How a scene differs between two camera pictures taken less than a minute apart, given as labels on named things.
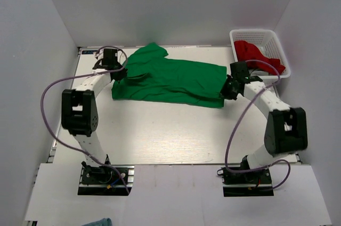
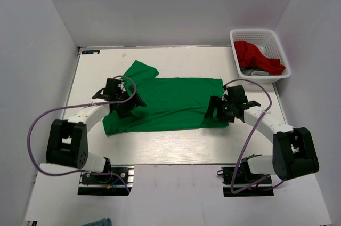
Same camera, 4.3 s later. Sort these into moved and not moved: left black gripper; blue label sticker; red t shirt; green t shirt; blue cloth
Moved: left black gripper; green t shirt
Not moved: red t shirt; blue label sticker; blue cloth
